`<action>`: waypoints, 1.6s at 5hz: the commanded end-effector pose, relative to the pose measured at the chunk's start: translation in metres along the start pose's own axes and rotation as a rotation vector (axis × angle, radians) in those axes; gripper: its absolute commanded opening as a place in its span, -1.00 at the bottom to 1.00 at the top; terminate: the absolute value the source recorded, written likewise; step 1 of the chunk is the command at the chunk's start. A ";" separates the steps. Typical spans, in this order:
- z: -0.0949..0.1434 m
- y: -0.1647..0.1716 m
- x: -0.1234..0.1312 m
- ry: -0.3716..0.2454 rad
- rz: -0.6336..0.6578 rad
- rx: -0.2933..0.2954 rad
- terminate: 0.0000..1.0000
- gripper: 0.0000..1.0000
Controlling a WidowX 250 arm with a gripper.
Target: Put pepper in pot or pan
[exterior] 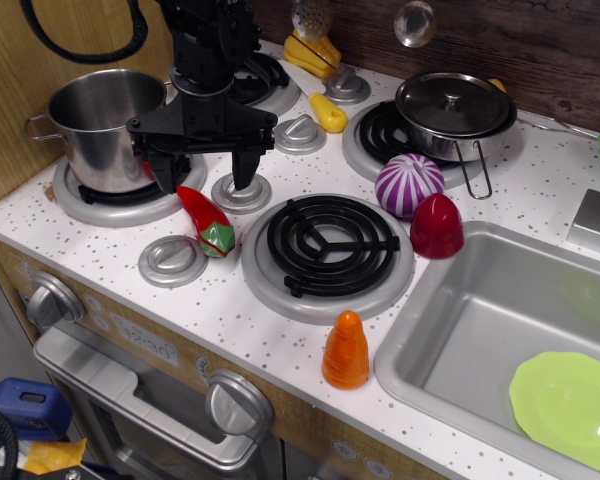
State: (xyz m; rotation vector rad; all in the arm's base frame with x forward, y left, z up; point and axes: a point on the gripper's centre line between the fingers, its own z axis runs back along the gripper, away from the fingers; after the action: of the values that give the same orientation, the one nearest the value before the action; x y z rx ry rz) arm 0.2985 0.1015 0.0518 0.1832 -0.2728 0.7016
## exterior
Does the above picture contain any dark red toy fruit half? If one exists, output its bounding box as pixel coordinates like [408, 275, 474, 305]
[410, 193, 464, 259]

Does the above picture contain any burner under steel pot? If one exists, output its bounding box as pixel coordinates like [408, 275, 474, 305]
[52, 156, 182, 228]

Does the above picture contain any silver oven knob right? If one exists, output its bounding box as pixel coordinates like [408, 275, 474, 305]
[205, 369, 275, 442]

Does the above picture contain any tall steel pot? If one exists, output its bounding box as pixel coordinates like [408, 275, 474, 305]
[25, 69, 167, 194]

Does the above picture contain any yellow handled toy knife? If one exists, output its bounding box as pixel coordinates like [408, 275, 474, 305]
[279, 60, 348, 133]

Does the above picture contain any yellow toy banana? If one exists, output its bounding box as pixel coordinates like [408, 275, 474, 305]
[283, 30, 342, 80]

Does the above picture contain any silver toy faucet base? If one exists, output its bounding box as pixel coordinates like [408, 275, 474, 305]
[567, 189, 600, 253]

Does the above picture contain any front black burner coil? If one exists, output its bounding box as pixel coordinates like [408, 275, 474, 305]
[241, 195, 415, 325]

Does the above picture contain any silver oven knob left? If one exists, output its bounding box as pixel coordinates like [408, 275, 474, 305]
[26, 271, 86, 329]

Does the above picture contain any hanging steel slotted spoon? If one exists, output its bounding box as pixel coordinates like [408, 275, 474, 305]
[291, 0, 333, 41]

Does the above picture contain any left rear black burner coil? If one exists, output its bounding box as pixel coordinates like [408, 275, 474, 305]
[229, 52, 300, 116]

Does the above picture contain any black burner coil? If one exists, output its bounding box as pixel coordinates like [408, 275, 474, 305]
[229, 52, 300, 116]
[241, 195, 415, 325]
[342, 101, 421, 183]

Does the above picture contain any silver oven door handle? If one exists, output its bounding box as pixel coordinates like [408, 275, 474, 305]
[34, 328, 266, 479]

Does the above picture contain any hanging steel ladle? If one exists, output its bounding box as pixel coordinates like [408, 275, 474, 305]
[394, 1, 437, 48]

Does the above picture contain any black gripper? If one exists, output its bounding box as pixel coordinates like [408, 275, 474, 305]
[126, 92, 277, 194]

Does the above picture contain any green plastic plate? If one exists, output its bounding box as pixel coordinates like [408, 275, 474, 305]
[509, 352, 600, 471]

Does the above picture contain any red toy pepper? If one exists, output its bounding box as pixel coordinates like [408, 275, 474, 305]
[176, 186, 235, 258]

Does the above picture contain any silver oven knob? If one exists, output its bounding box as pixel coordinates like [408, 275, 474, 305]
[205, 369, 275, 442]
[26, 271, 86, 329]

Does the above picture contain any black cable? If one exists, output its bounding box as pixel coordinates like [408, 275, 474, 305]
[18, 0, 149, 65]

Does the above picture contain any silver stove top knob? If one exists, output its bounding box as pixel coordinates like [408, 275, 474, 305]
[324, 67, 371, 105]
[138, 235, 208, 288]
[211, 174, 272, 215]
[274, 114, 327, 155]

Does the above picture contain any right rear black burner coil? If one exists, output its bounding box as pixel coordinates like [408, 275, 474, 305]
[342, 101, 421, 183]

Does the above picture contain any purple striped toy onion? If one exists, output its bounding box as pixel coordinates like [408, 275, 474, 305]
[375, 154, 445, 220]

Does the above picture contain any steel pan with lid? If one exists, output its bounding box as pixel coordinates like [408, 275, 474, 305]
[395, 72, 517, 200]

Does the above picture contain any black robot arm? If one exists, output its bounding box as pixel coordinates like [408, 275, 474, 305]
[127, 1, 277, 194]

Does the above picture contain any grey toy sink basin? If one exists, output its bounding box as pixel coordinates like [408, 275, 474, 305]
[374, 222, 600, 479]

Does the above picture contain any orange toy carrot piece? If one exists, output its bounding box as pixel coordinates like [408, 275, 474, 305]
[321, 310, 370, 390]

